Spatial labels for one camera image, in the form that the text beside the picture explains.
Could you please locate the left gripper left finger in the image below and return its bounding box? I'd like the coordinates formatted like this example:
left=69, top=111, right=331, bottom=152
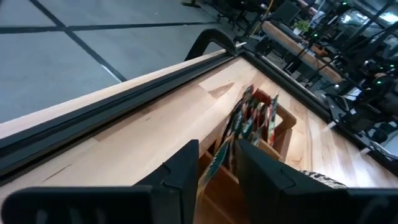
left=135, top=139, right=200, bottom=224

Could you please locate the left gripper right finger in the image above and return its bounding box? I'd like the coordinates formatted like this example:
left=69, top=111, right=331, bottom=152
left=236, top=139, right=346, bottom=224

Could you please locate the orange tea packet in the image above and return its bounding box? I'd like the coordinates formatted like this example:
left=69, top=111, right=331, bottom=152
left=195, top=132, right=239, bottom=203

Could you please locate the red tea packet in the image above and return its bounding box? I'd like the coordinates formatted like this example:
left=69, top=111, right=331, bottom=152
left=251, top=88, right=280, bottom=147

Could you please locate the wooden compartment tray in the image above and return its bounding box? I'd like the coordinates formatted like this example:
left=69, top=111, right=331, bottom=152
left=192, top=88, right=298, bottom=224

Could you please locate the round woven placemat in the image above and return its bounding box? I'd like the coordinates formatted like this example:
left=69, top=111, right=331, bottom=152
left=298, top=169, right=348, bottom=190

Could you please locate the neighbour station wooden table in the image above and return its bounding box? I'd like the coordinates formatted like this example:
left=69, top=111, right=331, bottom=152
left=261, top=20, right=345, bottom=85

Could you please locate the small potted plant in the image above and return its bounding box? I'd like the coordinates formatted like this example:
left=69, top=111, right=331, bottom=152
left=292, top=19, right=312, bottom=35

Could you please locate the black aluminium table frame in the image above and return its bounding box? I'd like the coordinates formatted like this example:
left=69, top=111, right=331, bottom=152
left=0, top=46, right=398, bottom=187

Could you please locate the black arched bracket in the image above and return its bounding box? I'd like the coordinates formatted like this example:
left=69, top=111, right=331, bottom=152
left=184, top=28, right=239, bottom=62

